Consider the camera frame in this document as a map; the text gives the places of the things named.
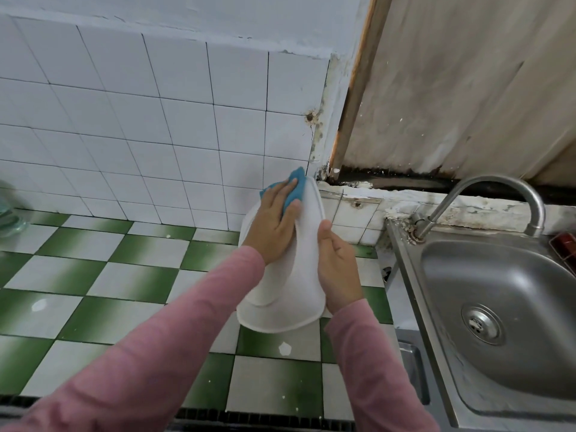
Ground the person's left hand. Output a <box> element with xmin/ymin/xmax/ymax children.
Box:
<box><xmin>241</xmin><ymin>179</ymin><xmax>304</xmax><ymax>266</ymax></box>

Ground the person's right hand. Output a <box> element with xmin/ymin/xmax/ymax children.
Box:
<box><xmin>317</xmin><ymin>218</ymin><xmax>367</xmax><ymax>316</ymax></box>

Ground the blue cleaning cloth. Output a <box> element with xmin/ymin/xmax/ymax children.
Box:
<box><xmin>259</xmin><ymin>167</ymin><xmax>308</xmax><ymax>217</ymax></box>

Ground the floral plate stack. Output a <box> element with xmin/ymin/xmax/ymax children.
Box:
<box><xmin>236</xmin><ymin>175</ymin><xmax>329</xmax><ymax>335</ymax></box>

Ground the person's right forearm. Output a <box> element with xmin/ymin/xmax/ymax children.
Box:
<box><xmin>326</xmin><ymin>298</ymin><xmax>442</xmax><ymax>432</ymax></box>

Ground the person's left forearm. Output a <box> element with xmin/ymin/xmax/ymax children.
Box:
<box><xmin>4</xmin><ymin>245</ymin><xmax>268</xmax><ymax>432</ymax></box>

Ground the green checkered tile countertop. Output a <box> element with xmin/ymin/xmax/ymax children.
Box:
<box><xmin>0</xmin><ymin>209</ymin><xmax>397</xmax><ymax>424</ymax></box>

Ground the chrome faucet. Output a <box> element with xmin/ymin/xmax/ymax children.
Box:
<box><xmin>409</xmin><ymin>173</ymin><xmax>547</xmax><ymax>244</ymax></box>

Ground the stainless steel sink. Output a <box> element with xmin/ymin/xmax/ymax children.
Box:
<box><xmin>385</xmin><ymin>218</ymin><xmax>576</xmax><ymax>432</ymax></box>

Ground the weathered wooden board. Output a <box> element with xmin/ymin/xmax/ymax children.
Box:
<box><xmin>328</xmin><ymin>0</ymin><xmax>576</xmax><ymax>181</ymax></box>

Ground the clear bottle with green liquid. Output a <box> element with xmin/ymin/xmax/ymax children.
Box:
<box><xmin>0</xmin><ymin>179</ymin><xmax>28</xmax><ymax>238</ymax></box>

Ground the wire dish rack red tray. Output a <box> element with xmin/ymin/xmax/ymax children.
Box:
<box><xmin>551</xmin><ymin>231</ymin><xmax>576</xmax><ymax>266</ymax></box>

